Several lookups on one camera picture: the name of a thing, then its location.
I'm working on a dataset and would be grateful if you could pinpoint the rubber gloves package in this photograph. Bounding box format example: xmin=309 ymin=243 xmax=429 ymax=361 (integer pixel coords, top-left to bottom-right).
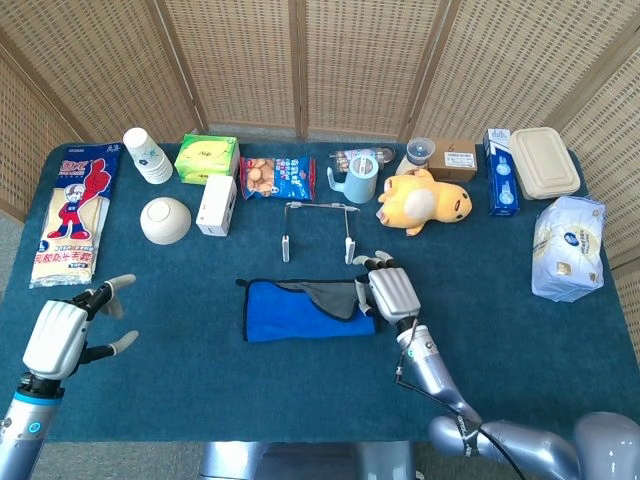
xmin=28 ymin=143 xmax=123 ymax=290

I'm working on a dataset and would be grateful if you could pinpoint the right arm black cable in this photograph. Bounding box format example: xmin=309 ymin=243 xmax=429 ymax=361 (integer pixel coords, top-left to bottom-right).
xmin=394 ymin=319 xmax=531 ymax=480

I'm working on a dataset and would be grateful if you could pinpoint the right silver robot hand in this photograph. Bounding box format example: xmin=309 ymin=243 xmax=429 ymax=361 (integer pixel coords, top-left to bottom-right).
xmin=352 ymin=249 xmax=422 ymax=325

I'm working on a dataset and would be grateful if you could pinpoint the green tissue box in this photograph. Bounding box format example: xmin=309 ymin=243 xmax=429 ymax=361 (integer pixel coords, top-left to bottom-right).
xmin=173 ymin=133 xmax=241 ymax=186

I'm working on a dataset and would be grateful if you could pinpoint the blue carpet table mat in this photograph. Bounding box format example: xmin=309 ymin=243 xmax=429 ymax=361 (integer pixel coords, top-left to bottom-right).
xmin=0 ymin=142 xmax=640 ymax=444

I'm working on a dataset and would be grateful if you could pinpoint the metal wire stand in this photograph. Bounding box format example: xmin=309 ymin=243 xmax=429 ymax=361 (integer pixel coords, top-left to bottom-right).
xmin=278 ymin=201 xmax=361 ymax=265

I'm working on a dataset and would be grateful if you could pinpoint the clear snack packet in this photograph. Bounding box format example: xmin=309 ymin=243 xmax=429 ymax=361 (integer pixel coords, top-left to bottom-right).
xmin=329 ymin=144 xmax=396 ymax=174

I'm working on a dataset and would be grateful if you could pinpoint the beige lidded food container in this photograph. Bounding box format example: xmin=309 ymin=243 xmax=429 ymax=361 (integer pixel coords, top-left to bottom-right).
xmin=508 ymin=126 xmax=582 ymax=201

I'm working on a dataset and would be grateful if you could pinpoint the yellow plush toy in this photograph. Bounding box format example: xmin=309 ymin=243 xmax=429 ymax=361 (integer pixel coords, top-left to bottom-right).
xmin=376 ymin=168 xmax=473 ymax=237

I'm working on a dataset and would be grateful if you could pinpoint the stack of paper cups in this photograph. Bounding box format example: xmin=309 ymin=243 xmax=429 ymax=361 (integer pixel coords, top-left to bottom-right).
xmin=122 ymin=127 xmax=175 ymax=186

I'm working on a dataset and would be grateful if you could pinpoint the blue biscuit bag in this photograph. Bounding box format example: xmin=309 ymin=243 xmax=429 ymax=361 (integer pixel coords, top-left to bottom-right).
xmin=239 ymin=155 xmax=318 ymax=202

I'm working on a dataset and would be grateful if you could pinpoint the blue and white carton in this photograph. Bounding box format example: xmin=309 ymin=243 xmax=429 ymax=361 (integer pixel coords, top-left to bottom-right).
xmin=482 ymin=128 xmax=521 ymax=218

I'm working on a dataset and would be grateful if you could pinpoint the small white carton box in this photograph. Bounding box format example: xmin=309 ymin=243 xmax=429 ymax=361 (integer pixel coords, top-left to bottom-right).
xmin=195 ymin=174 xmax=238 ymax=237

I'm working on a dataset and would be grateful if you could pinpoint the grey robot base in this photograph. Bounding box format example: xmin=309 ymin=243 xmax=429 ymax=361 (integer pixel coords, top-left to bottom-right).
xmin=198 ymin=441 xmax=417 ymax=480

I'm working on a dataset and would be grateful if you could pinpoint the brown cardboard box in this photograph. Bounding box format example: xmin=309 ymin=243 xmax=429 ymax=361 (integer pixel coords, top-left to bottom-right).
xmin=428 ymin=138 xmax=479 ymax=183

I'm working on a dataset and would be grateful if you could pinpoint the clear lidded jar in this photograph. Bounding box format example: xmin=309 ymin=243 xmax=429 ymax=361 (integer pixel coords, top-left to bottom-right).
xmin=395 ymin=137 xmax=434 ymax=176

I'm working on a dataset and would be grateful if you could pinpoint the light blue mug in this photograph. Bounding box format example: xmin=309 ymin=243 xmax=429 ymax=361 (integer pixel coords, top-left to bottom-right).
xmin=326 ymin=153 xmax=380 ymax=205

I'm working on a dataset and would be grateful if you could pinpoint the grey and blue cloth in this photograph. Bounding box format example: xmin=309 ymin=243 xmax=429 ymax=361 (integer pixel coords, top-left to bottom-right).
xmin=235 ymin=278 xmax=381 ymax=344

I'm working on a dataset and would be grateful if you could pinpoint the wooden rattan folding screen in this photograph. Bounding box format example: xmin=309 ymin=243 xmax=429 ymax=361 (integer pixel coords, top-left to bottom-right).
xmin=0 ymin=0 xmax=640 ymax=311

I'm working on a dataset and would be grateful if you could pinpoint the white tissue paper pack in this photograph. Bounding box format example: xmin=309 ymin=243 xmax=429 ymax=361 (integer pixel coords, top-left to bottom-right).
xmin=530 ymin=195 xmax=607 ymax=303

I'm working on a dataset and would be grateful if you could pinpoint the beige upturned bowl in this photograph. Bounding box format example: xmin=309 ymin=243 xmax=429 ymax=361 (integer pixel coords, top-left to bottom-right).
xmin=139 ymin=196 xmax=193 ymax=246

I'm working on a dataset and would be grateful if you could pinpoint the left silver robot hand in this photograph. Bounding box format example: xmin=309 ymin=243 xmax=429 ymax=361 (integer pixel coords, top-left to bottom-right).
xmin=22 ymin=273 xmax=140 ymax=381

